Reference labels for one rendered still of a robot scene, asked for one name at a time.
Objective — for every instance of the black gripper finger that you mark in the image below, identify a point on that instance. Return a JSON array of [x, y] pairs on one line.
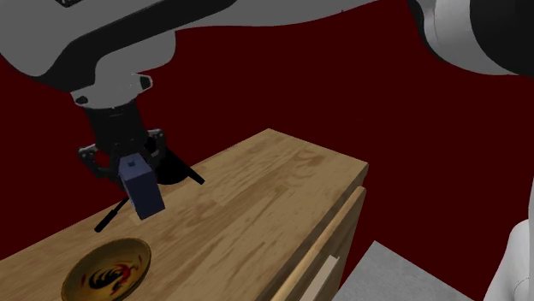
[[95, 163], [157, 146]]

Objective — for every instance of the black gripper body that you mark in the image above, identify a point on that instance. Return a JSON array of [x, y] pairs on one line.
[[114, 125]]

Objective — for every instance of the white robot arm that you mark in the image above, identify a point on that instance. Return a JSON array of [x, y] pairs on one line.
[[83, 37]]

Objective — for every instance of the black round kitchen tool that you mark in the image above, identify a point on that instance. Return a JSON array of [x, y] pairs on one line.
[[173, 173]]

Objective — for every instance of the dark blue box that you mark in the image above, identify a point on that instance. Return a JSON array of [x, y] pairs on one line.
[[144, 191]]

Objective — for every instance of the black stick-shaped tool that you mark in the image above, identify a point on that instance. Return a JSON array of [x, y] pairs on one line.
[[109, 217]]

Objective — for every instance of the wooden chest of drawers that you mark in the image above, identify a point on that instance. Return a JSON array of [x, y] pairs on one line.
[[250, 200]]

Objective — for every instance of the golden bowl with black pattern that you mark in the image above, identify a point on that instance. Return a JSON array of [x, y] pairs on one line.
[[106, 271]]

